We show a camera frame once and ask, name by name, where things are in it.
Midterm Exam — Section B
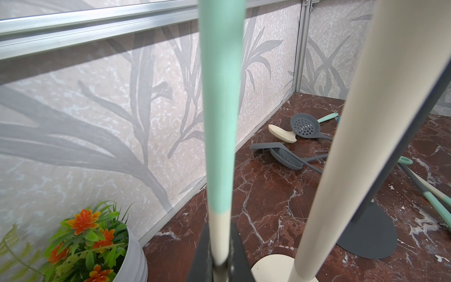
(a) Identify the cream skimmer Royalstar mint handle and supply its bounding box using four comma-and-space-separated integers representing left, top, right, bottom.
198, 1, 246, 282

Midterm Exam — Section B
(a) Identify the dark grey utensil rack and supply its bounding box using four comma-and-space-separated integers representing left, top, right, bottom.
337, 64, 451, 259

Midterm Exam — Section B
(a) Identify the grey slotted spatula mint handle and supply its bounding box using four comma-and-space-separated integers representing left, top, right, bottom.
250, 142, 328, 175

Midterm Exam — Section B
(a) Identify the large grey skimmer mint handle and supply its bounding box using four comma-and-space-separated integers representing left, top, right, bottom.
397, 156, 451, 230

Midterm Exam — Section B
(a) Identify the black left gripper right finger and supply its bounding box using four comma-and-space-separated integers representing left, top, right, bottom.
229, 223, 255, 282

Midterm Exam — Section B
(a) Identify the white pot with flowers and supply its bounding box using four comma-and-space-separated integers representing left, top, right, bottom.
39, 200, 148, 282

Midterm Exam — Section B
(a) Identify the grey skimmer all grey handle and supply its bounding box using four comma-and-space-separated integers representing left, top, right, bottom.
270, 148, 328, 170

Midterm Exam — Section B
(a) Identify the cream utensil rack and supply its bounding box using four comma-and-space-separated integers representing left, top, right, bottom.
252, 1, 451, 282

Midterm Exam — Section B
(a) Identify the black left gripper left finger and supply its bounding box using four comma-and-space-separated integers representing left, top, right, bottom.
186, 223, 213, 282

